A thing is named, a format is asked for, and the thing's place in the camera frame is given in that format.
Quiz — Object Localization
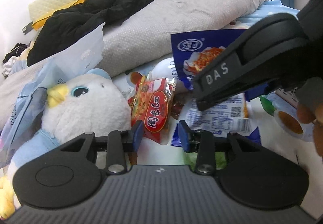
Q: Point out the small red peanut packet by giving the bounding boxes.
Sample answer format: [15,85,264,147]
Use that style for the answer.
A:
[128,75,176,145]

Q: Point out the blue snack packet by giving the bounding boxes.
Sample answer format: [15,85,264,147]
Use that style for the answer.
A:
[171,28,261,144]

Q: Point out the person's right hand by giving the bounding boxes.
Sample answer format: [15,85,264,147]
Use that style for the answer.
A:
[297,103,323,157]

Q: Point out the blue star bedsheet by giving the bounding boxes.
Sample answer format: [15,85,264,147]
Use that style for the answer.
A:
[238,0,299,26]

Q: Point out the white blue plush penguin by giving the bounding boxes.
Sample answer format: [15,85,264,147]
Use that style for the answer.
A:
[1,68,131,219]

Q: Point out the grey duvet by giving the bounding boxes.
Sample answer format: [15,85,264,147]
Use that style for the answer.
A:
[0,0,269,124]

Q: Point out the light blue plastic bag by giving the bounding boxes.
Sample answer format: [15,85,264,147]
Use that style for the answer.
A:
[1,25,104,167]

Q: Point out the black jacket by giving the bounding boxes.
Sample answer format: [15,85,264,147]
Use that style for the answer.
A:
[26,0,154,66]

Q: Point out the pile of clothes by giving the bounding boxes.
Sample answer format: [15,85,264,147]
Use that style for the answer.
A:
[1,43,28,78]

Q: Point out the yellow pillow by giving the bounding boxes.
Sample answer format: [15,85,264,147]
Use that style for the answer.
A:
[32,0,85,31]

